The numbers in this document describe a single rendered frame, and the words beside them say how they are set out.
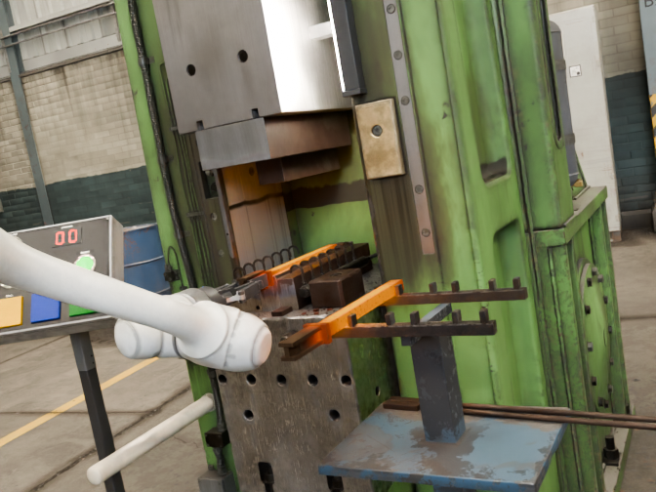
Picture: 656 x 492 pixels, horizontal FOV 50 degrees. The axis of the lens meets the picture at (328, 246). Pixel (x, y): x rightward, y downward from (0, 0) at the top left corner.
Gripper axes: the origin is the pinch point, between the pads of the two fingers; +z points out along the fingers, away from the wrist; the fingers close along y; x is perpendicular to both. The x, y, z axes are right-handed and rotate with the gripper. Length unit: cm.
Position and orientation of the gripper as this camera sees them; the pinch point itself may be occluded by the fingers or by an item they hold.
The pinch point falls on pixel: (253, 283)
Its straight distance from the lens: 162.8
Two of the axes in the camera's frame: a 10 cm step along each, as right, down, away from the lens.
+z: 4.7, -2.0, 8.6
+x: -1.7, -9.8, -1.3
